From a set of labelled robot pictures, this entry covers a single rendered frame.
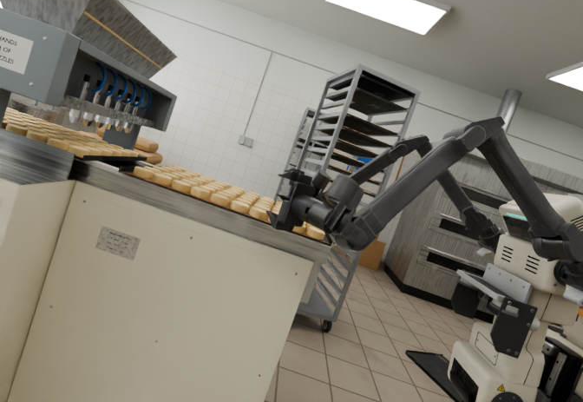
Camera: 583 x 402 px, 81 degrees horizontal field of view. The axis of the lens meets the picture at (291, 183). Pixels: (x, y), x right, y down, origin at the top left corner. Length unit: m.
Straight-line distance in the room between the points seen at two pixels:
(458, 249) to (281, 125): 2.95
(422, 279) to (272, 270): 3.82
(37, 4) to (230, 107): 4.43
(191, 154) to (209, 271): 4.53
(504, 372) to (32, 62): 1.48
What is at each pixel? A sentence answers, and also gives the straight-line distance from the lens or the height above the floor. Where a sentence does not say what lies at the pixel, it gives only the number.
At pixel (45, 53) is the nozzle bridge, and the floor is 1.12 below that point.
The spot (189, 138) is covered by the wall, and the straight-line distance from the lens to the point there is 5.49.
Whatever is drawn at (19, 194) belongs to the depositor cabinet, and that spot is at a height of 0.82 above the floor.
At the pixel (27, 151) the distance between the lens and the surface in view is 1.11.
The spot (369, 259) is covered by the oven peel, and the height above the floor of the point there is 0.13.
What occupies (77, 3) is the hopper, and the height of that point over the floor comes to 1.26.
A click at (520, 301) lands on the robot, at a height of 0.91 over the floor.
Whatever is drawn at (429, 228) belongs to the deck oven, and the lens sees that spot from 4.55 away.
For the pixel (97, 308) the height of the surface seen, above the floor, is 0.52.
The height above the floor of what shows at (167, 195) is 0.88.
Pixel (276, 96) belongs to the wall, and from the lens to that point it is 5.33.
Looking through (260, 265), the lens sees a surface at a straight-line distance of 0.98.
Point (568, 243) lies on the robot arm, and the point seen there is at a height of 1.11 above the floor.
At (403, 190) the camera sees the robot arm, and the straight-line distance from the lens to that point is 0.81.
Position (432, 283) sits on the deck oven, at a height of 0.24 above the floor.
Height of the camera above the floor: 1.08
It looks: 3 degrees down
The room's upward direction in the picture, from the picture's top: 19 degrees clockwise
